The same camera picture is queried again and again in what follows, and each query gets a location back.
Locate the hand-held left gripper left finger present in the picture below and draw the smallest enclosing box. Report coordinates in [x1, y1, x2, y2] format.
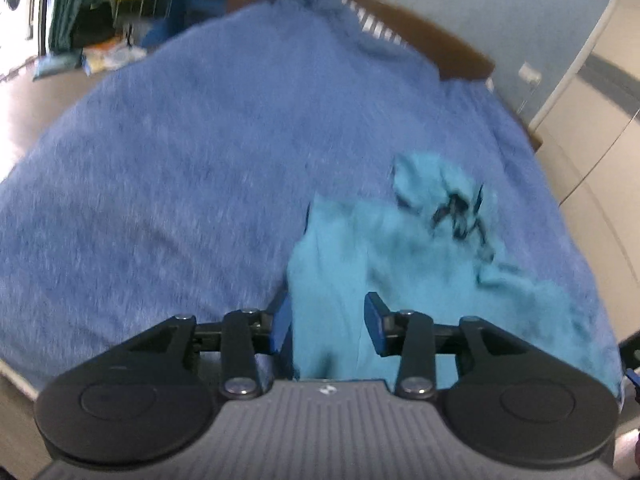
[117, 290, 295, 400]

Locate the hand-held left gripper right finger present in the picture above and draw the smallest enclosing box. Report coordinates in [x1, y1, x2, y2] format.
[363, 291, 535, 400]

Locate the teal hooded zip jacket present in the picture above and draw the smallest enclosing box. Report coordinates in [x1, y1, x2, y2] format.
[286, 151, 625, 411]

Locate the blue fleece blanket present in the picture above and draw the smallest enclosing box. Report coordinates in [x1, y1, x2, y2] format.
[0, 0, 621, 396]

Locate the beige wardrobe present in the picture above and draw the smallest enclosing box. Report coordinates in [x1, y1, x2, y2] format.
[529, 0, 640, 311]

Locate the wooden bed headboard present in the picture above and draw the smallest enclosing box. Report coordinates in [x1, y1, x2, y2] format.
[305, 0, 497, 82]

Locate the striped pillow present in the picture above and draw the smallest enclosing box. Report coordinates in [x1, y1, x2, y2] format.
[340, 0, 407, 47]

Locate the pile of bags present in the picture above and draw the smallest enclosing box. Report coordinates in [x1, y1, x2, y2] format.
[32, 35, 148, 82]

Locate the teal curtain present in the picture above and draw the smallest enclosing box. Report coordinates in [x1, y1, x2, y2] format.
[47, 0, 112, 54]

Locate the white wall socket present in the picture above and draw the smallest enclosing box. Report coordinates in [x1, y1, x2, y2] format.
[517, 62, 544, 87]

